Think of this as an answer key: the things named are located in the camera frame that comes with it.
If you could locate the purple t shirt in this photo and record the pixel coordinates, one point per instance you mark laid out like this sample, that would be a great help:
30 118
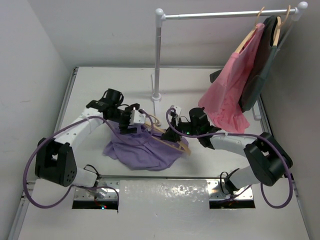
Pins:
151 155

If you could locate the pink t shirt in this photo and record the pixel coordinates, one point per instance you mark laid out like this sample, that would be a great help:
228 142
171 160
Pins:
221 100

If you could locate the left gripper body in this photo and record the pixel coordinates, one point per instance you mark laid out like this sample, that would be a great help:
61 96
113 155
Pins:
124 116

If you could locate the wooden hanger under pink shirt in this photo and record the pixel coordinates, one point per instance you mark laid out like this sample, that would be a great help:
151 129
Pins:
247 37

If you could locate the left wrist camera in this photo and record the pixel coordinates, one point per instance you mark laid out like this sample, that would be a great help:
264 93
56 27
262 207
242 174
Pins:
137 118

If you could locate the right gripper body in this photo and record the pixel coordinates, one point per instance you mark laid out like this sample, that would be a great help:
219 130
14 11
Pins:
186 128

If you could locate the black t shirt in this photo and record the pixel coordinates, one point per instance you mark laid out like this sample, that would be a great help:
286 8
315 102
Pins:
262 64

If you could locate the wooden hanger under black shirt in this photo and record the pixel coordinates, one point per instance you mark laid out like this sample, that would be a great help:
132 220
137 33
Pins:
280 23

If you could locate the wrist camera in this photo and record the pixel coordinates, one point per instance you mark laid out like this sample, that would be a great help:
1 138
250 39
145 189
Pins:
137 118
177 111

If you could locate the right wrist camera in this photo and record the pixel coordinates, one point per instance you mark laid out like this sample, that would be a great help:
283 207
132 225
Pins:
177 111

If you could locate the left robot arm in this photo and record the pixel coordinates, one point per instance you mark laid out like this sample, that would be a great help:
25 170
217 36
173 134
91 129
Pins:
55 160

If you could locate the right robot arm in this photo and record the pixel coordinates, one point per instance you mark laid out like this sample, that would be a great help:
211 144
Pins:
268 161

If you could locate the white clothes rack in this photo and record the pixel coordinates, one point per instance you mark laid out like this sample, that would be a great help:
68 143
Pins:
161 16

